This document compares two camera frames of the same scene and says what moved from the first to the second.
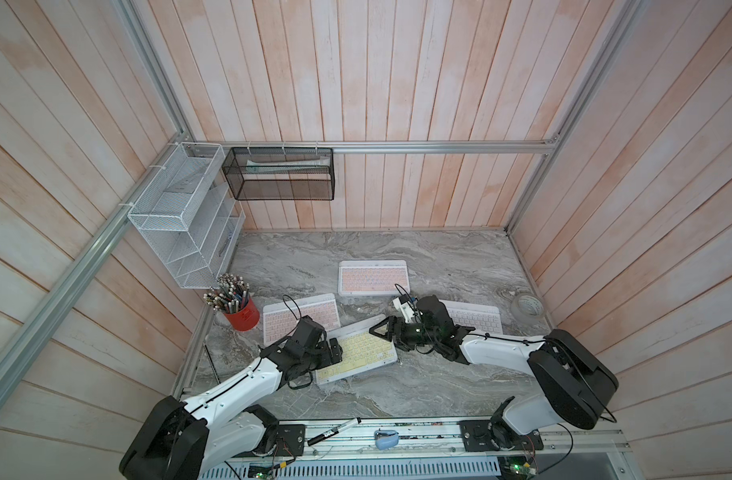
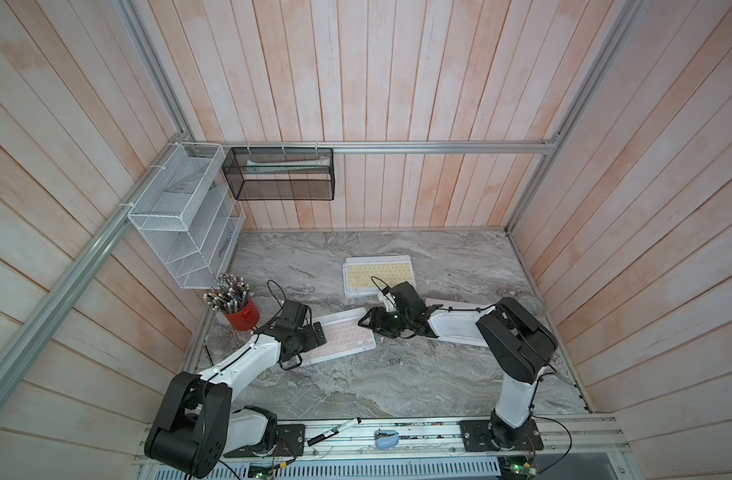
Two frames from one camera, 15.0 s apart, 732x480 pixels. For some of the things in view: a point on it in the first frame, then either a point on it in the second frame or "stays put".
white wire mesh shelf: x=189 y=217 stays put
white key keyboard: x=483 y=318 stays put
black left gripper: x=323 y=347 -> x=312 y=340
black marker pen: x=338 y=429 stays put
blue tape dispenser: x=386 y=439 stays put
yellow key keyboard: x=362 y=351 -> x=368 y=275
